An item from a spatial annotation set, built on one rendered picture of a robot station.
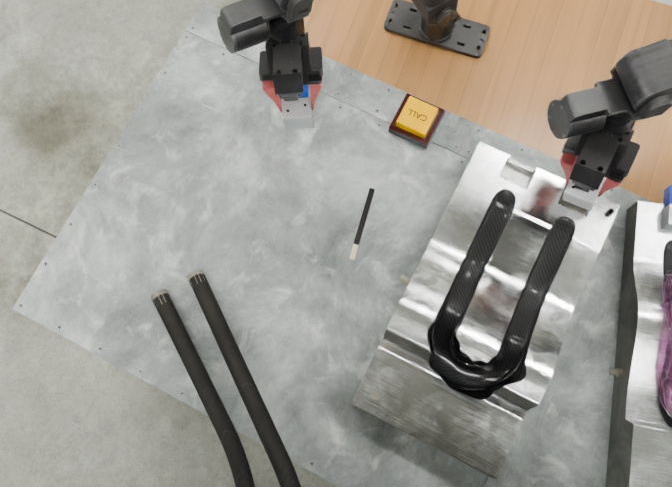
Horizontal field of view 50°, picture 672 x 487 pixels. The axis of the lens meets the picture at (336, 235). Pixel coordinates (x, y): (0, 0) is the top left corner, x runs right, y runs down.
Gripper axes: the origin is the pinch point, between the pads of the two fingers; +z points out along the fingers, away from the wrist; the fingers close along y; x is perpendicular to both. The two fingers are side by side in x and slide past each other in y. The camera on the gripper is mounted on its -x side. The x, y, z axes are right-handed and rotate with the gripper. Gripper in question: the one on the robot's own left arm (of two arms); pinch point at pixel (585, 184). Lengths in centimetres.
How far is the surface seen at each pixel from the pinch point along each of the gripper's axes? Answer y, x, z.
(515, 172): -11.7, 2.5, 6.2
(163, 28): -142, 53, 61
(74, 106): -153, 18, 72
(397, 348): -16.0, -32.8, 18.1
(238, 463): -30, -61, 24
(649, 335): 18.8, -12.9, 13.1
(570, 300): 5.6, -13.4, 12.5
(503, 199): -11.2, -4.2, 6.3
